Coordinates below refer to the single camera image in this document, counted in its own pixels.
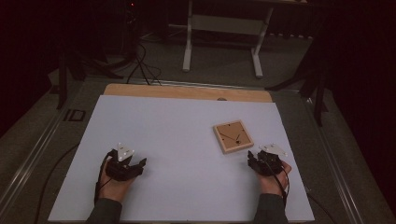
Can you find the dark equipment stand red light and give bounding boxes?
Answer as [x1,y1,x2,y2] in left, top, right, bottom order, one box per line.
[124,0,141,62]

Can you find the black tripod stand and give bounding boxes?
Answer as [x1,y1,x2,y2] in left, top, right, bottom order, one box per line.
[265,31,330,127]
[55,46,124,110]

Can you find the right hand-held gripper black cable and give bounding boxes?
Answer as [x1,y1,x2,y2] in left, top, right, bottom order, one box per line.
[264,155,290,206]

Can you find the hand-held gripper black cable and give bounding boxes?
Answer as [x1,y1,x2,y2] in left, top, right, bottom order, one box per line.
[264,155,290,206]
[93,149,115,204]

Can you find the white table sheet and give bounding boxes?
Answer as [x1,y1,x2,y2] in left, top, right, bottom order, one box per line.
[48,94,316,222]

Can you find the black rectangular bracket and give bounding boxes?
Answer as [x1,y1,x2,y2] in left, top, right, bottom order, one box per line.
[64,108,87,123]

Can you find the black floor cables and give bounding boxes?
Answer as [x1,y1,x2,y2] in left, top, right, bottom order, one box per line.
[125,43,163,87]

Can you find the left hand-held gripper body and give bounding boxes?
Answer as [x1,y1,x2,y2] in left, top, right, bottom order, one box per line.
[106,142,140,182]

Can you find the person's right hand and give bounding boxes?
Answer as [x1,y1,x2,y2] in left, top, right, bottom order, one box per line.
[255,161,292,197]

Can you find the left hand-held gripper black cable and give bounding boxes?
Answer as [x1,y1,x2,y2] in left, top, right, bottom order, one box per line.
[93,149,115,204]

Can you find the metal floor rail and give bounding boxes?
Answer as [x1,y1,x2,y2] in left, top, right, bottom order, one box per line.
[303,96,365,224]
[148,78,265,91]
[0,106,68,213]

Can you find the thin black floor cable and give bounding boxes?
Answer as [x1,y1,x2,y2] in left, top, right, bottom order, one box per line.
[33,143,80,224]
[306,192,337,224]

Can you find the square wooden picture frame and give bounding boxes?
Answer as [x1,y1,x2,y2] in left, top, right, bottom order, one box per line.
[212,119,255,155]

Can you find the white metal desk frame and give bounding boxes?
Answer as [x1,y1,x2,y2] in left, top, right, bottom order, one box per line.
[181,0,275,78]

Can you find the person's left hand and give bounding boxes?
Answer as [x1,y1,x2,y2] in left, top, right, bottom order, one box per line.
[98,157,136,203]

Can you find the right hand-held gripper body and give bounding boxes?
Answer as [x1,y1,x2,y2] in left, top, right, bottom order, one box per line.
[255,143,288,177]

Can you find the wooden table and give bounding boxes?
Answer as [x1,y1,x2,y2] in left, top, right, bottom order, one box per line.
[103,83,274,103]

